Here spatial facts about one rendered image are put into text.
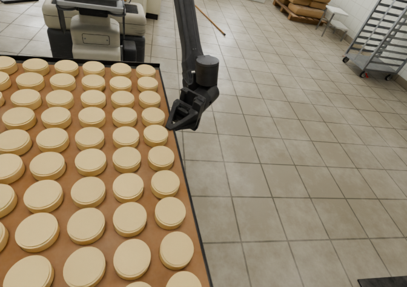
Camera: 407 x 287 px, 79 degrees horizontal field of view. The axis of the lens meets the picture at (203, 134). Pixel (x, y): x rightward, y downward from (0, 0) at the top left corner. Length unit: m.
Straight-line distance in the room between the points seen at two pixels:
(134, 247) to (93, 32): 1.13
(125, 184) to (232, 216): 1.24
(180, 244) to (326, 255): 1.47
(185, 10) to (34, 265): 0.63
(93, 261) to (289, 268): 1.35
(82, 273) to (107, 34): 1.15
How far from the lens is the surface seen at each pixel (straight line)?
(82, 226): 0.41
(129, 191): 0.43
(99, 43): 1.40
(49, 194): 0.45
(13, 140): 0.53
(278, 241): 1.67
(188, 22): 0.73
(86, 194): 0.44
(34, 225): 0.43
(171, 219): 0.41
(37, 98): 0.60
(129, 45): 1.56
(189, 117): 0.56
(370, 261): 1.99
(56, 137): 0.52
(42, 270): 0.40
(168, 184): 0.44
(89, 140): 0.50
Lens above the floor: 1.36
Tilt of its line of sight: 42 degrees down
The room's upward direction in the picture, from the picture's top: 16 degrees clockwise
